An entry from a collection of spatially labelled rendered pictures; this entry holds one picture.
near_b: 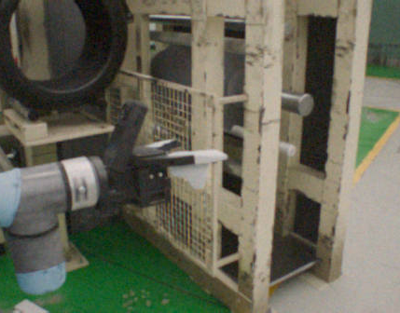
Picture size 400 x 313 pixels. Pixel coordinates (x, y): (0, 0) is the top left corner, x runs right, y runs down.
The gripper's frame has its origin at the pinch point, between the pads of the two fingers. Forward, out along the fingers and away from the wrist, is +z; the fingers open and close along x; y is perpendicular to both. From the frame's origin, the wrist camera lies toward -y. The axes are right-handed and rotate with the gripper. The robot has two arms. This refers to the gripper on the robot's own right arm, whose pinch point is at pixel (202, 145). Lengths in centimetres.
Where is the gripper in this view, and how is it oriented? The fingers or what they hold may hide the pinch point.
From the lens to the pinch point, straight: 77.0
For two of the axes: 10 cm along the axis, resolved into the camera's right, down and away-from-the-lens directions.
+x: 5.3, 1.5, -8.4
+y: 0.7, 9.7, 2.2
